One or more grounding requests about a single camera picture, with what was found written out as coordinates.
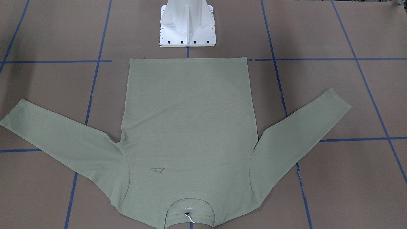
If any olive green long-sleeve shirt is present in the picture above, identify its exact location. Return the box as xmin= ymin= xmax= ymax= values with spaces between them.
xmin=1 ymin=57 xmax=351 ymax=229

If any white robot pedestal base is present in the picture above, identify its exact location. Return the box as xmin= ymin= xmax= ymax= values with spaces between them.
xmin=159 ymin=0 xmax=217 ymax=47

